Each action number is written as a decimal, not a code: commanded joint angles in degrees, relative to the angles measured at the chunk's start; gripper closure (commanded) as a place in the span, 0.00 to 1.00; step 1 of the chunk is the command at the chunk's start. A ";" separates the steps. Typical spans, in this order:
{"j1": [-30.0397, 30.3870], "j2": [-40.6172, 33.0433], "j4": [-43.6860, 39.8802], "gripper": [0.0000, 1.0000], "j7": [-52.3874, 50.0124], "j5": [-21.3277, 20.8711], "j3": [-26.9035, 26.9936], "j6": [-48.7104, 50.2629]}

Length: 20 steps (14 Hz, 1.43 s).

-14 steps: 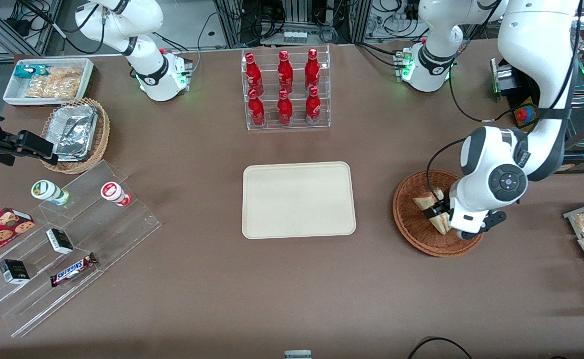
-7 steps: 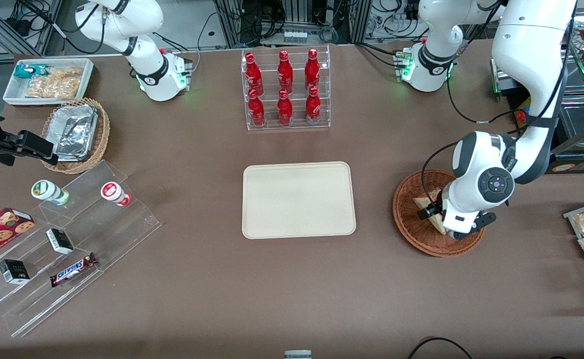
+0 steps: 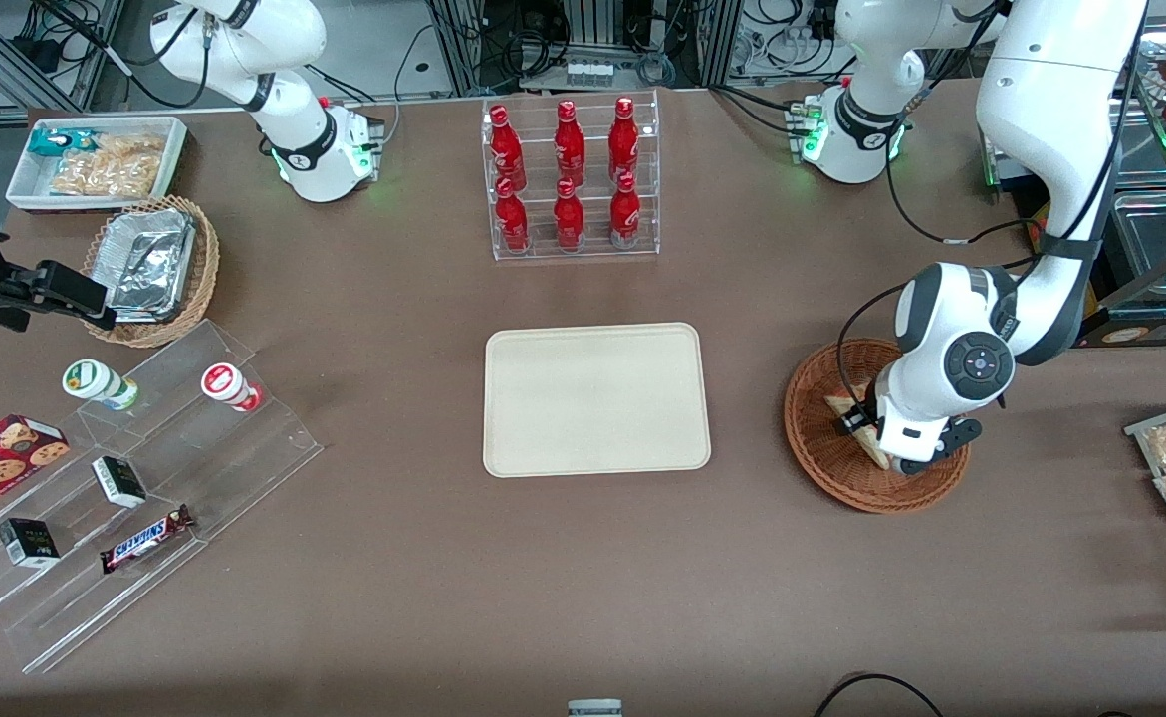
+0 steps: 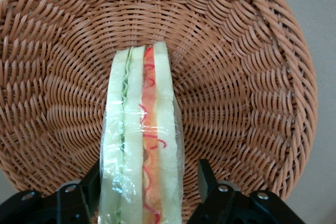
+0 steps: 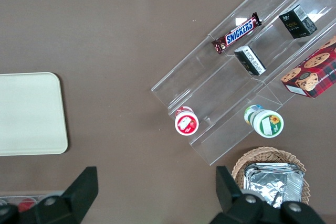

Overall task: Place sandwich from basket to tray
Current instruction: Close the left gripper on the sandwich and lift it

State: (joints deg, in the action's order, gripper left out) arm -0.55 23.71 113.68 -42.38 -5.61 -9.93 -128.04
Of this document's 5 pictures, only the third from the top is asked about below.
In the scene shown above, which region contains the clear acrylic bottle rack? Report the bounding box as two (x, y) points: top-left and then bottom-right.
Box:
(481, 90), (661, 263)

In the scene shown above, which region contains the silver foil container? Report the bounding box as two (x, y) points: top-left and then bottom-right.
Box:
(97, 207), (198, 323)

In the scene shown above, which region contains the clear acrylic stepped display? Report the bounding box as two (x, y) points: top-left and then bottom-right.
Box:
(0, 319), (326, 676)

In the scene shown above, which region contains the black floor cable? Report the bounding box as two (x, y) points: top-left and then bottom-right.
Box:
(812, 673), (947, 717)

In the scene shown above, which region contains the triangular sandwich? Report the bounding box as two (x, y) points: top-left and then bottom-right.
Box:
(823, 394), (894, 470)

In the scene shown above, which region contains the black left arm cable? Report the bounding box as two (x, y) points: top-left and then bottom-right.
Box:
(835, 60), (1051, 424)

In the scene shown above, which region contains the black yellow food warmer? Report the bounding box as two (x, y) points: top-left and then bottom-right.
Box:
(981, 20), (1166, 350)

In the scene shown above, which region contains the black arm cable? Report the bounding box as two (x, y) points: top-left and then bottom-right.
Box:
(30, 0), (210, 109)
(835, 60), (1051, 424)

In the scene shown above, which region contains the small black white box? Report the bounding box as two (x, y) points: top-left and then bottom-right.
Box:
(0, 518), (62, 570)
(92, 455), (148, 510)

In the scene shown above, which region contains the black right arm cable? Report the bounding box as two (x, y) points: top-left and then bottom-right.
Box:
(30, 0), (210, 109)

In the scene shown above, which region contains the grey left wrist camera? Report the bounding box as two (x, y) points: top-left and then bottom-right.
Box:
(896, 416), (984, 477)

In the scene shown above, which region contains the aluminium frame rack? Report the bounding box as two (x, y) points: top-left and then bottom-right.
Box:
(423, 0), (745, 93)

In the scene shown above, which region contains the green lid yogurt bottle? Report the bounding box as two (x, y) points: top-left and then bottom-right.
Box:
(62, 358), (140, 412)

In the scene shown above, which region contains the tan oval wicker basket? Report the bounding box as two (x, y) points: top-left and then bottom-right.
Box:
(82, 195), (221, 349)

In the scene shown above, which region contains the clear bag of chips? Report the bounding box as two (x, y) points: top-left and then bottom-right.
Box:
(49, 151), (163, 198)
(85, 133), (167, 162)

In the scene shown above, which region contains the brown round wicker basket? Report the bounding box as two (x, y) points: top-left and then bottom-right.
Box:
(784, 338), (972, 515)

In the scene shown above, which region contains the teal snack packet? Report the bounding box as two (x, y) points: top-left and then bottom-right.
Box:
(28, 128), (102, 159)

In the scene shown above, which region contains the Snickers chocolate bar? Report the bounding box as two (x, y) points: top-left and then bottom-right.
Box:
(99, 504), (196, 575)

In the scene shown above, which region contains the white rectangular bin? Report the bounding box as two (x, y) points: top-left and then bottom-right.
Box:
(5, 117), (188, 214)

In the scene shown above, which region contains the red cola bottle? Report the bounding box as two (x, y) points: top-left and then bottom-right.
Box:
(609, 171), (643, 249)
(608, 97), (641, 182)
(494, 177), (532, 254)
(554, 100), (587, 186)
(553, 177), (586, 253)
(488, 105), (528, 190)

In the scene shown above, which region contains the red lid yogurt bottle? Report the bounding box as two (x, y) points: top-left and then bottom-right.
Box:
(200, 362), (266, 414)

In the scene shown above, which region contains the beige rectangular tray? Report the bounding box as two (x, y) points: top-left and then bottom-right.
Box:
(483, 322), (712, 478)

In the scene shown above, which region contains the red cookie box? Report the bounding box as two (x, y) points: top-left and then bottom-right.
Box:
(0, 414), (72, 530)

